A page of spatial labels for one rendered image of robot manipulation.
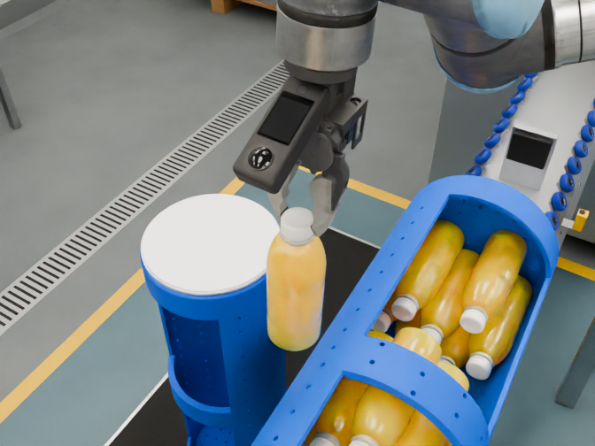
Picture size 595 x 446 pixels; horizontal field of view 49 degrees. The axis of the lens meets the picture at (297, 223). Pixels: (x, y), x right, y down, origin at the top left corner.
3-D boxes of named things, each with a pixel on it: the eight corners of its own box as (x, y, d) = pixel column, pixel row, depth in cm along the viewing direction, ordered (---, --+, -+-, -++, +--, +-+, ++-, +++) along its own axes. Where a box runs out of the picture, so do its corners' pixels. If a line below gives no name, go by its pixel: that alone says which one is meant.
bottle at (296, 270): (330, 333, 88) (341, 234, 75) (289, 360, 85) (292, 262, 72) (297, 300, 92) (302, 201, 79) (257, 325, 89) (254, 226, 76)
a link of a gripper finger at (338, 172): (351, 207, 71) (348, 135, 65) (345, 215, 70) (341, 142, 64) (312, 198, 73) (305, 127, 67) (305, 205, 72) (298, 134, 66)
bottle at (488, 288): (482, 231, 120) (448, 300, 108) (521, 228, 115) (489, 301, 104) (494, 260, 123) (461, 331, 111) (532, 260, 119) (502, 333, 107)
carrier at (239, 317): (214, 398, 205) (172, 482, 186) (180, 184, 145) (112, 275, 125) (300, 426, 198) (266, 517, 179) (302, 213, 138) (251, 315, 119)
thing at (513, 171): (541, 186, 159) (559, 134, 149) (537, 195, 157) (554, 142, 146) (501, 173, 163) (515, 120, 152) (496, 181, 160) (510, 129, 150)
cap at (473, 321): (460, 306, 108) (457, 314, 107) (482, 307, 106) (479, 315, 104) (467, 324, 110) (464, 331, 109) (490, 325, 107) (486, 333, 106)
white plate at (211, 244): (180, 181, 144) (180, 185, 144) (113, 270, 125) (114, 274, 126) (300, 210, 137) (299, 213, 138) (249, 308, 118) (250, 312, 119)
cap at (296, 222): (321, 234, 75) (322, 223, 74) (294, 249, 74) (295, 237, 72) (300, 215, 78) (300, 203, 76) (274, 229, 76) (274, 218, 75)
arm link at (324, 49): (351, 38, 55) (252, 8, 58) (343, 89, 58) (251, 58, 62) (391, 3, 61) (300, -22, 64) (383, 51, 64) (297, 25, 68)
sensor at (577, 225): (583, 226, 154) (590, 210, 150) (581, 233, 152) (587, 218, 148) (550, 214, 156) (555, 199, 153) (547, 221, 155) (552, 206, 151)
